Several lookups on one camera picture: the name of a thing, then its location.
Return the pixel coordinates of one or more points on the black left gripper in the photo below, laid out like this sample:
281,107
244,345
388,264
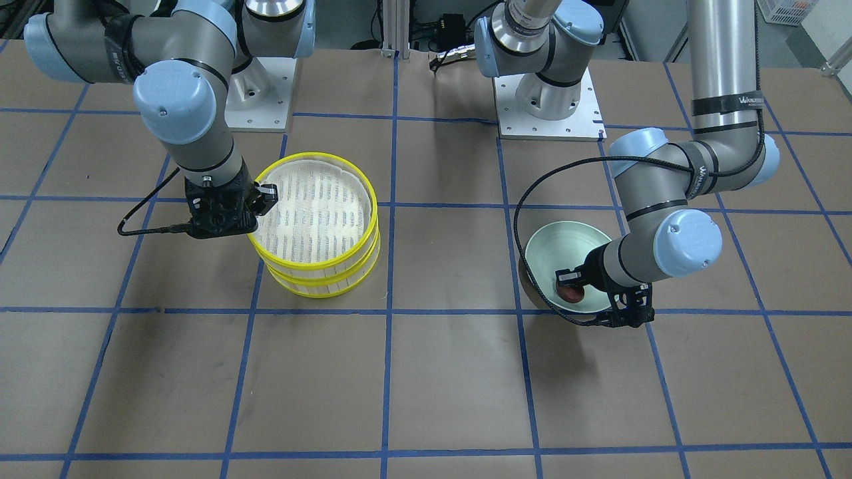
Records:
594,269

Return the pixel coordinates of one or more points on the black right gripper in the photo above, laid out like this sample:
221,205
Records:
261,200

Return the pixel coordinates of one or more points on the brown bun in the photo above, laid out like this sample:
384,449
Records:
570,294

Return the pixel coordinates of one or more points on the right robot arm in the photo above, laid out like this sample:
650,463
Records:
199,71

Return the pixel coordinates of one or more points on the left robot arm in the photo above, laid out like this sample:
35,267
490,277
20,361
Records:
549,44

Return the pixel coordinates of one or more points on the mint green plate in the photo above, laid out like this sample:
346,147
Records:
565,245

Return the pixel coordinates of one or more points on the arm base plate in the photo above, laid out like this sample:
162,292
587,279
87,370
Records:
260,95
529,109

